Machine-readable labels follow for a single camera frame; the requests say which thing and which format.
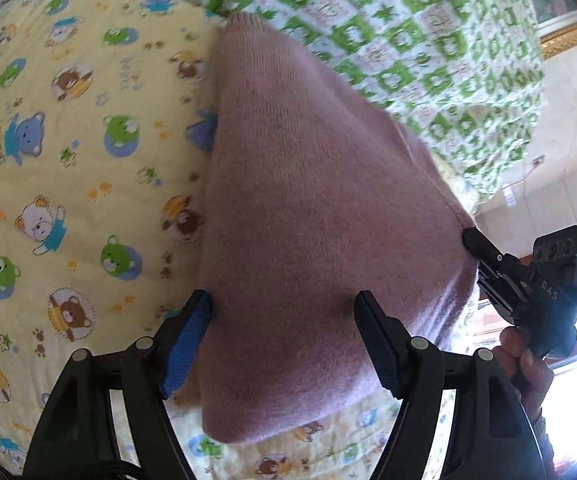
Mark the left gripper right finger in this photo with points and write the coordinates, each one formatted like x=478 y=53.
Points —
x=490 y=435

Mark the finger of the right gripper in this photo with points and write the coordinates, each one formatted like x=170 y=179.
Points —
x=482 y=249

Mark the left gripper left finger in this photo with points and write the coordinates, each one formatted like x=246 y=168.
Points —
x=76 y=437

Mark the purple knit sweater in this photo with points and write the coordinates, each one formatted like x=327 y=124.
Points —
x=313 y=194

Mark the person's right forearm sleeve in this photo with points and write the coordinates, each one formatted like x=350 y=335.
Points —
x=545 y=446

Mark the person's right hand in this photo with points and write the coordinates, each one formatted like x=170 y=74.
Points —
x=515 y=358

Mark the green white checkered quilt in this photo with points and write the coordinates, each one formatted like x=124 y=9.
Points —
x=465 y=75

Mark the gold framed picture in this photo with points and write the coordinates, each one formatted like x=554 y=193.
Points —
x=557 y=26

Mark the yellow cartoon bear bedsheet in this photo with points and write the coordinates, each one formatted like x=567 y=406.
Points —
x=103 y=150

